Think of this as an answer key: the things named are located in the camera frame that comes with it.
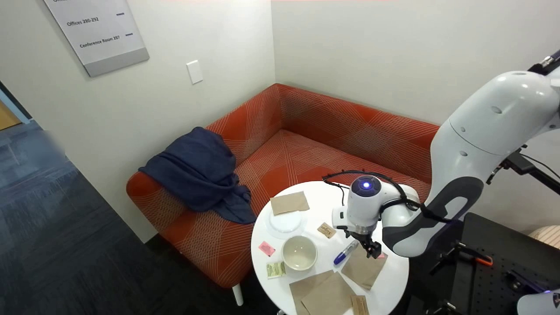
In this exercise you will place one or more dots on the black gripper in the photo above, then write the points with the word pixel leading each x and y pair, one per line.
pixel 361 234

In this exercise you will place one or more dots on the blue marker with white cap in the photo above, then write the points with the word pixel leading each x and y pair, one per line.
pixel 343 254

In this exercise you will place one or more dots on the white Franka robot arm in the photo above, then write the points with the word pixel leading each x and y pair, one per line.
pixel 495 128

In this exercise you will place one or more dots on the white ceramic bowl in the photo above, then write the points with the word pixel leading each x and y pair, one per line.
pixel 299 254

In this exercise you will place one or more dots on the medium brown paper napkin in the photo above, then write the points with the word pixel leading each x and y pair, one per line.
pixel 361 271

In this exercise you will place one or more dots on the small brown sachet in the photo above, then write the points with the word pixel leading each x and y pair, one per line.
pixel 326 229

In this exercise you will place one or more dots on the narrow brown paper packet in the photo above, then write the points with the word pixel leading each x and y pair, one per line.
pixel 359 304

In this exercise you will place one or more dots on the large brown paper napkin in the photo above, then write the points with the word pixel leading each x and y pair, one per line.
pixel 320 294

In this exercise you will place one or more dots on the round white table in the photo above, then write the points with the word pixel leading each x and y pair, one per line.
pixel 315 203

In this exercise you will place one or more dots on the white round lid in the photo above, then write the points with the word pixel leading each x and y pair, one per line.
pixel 285 222

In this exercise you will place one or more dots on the black tripod with orange clamp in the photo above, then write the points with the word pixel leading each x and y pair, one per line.
pixel 466 255

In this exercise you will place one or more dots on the small brown paper napkin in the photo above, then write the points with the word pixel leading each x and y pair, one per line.
pixel 289 203

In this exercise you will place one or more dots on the green sachet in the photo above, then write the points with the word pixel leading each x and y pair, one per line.
pixel 275 269

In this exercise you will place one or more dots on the orange red sofa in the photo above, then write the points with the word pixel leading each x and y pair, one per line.
pixel 326 145

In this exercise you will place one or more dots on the black side table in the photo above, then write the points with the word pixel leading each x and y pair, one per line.
pixel 513 255

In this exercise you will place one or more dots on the white sofa leg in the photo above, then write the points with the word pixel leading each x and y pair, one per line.
pixel 238 294

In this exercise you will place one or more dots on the light wooden board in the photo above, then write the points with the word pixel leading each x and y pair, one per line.
pixel 546 236

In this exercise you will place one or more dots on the white grey rounded device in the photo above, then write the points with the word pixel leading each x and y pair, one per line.
pixel 539 304

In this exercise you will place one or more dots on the navy blue cloth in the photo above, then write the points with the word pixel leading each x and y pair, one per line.
pixel 198 168

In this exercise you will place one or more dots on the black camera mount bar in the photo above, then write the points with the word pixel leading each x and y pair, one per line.
pixel 536 173

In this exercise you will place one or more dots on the white light switch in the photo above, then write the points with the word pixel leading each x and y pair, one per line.
pixel 194 72

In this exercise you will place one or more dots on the grey wall sign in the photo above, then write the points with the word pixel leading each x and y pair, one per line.
pixel 98 35

